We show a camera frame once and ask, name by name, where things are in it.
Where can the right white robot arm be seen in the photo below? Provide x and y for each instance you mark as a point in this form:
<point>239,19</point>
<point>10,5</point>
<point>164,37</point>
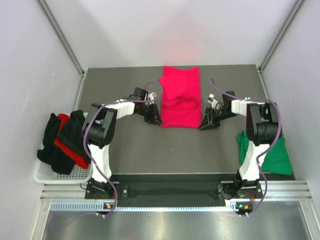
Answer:
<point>263,128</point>

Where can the right aluminium frame post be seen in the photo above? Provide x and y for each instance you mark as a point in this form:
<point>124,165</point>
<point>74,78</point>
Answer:
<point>297,6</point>

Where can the grey slotted cable duct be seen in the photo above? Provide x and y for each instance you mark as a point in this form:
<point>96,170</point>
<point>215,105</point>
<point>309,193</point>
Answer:
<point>100,206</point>

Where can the green folded t shirt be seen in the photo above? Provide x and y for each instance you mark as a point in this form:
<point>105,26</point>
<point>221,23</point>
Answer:
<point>276,161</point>

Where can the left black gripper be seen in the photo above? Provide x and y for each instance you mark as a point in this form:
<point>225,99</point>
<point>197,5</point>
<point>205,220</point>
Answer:
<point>154,117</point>

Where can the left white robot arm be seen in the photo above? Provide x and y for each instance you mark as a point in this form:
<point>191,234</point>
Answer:
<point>99,127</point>

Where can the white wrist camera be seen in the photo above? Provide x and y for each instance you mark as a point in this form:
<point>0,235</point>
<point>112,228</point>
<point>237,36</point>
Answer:
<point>215,104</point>
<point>151,97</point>

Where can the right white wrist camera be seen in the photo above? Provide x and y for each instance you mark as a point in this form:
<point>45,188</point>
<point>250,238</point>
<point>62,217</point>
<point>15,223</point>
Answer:
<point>215,104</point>

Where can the black t shirt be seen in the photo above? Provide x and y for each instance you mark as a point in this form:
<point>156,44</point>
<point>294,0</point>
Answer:
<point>70,135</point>

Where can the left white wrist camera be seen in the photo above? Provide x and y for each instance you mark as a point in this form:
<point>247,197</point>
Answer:
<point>151,97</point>

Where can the white plastic basket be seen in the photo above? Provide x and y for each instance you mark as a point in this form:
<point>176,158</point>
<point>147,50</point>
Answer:
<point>45,175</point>

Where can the aluminium frame post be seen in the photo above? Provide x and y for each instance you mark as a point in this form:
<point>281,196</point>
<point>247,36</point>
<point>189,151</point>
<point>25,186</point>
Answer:
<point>60,35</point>
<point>297,6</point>

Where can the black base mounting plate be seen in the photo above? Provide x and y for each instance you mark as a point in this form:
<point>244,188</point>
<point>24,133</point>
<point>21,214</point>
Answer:
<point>102,191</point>

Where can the left aluminium frame post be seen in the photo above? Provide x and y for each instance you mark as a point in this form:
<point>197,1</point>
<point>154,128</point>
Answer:
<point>60,35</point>

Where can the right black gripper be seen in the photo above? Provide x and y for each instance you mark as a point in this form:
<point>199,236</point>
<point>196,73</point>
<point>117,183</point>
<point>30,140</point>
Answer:
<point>209,120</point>

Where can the pink t shirt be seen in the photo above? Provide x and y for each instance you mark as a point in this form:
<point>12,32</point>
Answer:
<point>181,103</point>

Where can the aluminium front rail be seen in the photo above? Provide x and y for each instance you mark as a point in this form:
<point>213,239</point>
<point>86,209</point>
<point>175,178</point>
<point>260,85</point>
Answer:
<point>205,194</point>

